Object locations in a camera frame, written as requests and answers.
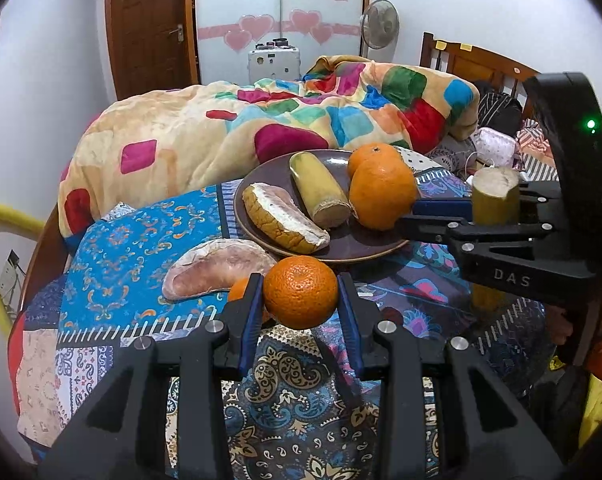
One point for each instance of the brown wooden door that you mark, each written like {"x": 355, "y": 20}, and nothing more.
{"x": 151, "y": 45}

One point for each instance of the large orange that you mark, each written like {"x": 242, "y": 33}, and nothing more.
{"x": 383, "y": 190}

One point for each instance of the small mandarin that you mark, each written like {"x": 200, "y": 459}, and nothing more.
{"x": 300, "y": 292}

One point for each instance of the person's hand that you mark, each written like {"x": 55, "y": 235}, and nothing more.
{"x": 559, "y": 329}

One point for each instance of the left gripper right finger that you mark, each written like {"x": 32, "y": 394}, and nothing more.
{"x": 483, "y": 430}

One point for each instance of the patterned patchwork bed cover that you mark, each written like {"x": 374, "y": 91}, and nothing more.
{"x": 159, "y": 412}

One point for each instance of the tiny mandarin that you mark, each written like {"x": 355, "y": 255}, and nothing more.
{"x": 236, "y": 292}

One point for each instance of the wooden headboard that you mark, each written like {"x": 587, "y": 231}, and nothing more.
{"x": 477, "y": 64}

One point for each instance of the black bag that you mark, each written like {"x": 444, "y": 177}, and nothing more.
{"x": 498, "y": 111}

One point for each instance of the frosted sliding wardrobe doors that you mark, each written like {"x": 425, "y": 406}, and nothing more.
{"x": 227, "y": 30}

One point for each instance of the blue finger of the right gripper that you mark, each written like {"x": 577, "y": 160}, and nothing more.
{"x": 443, "y": 207}

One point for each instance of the purple ceramic plate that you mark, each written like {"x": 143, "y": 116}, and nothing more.
{"x": 349, "y": 243}

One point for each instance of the standing electric fan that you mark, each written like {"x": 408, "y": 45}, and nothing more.
{"x": 379, "y": 26}

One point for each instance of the white appliance box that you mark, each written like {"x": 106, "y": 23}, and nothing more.
{"x": 276, "y": 59}

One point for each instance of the peeled pomelo flesh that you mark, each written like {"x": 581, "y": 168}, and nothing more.
{"x": 214, "y": 266}

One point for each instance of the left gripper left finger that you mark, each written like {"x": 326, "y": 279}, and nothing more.
{"x": 119, "y": 430}

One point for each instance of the dark red date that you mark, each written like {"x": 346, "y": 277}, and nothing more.
{"x": 393, "y": 315}

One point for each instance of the colourful checked blanket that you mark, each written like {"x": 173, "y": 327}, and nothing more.
{"x": 165, "y": 143}

